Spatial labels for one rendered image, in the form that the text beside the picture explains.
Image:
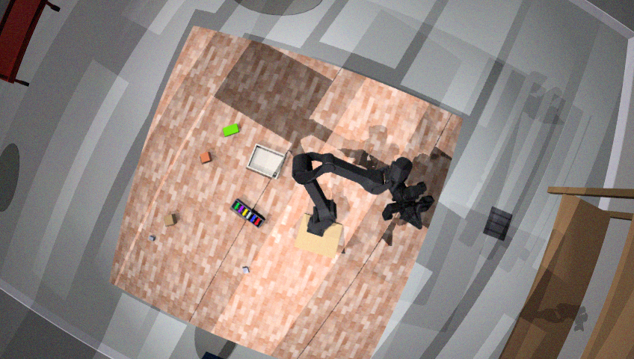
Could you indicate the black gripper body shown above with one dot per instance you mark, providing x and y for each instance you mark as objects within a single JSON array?
[{"x": 399, "y": 206}]

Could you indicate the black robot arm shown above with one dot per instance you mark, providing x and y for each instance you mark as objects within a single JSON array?
[{"x": 371, "y": 180}]

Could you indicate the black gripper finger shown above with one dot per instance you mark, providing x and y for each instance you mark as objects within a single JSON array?
[
  {"x": 417, "y": 212},
  {"x": 408, "y": 215}
]

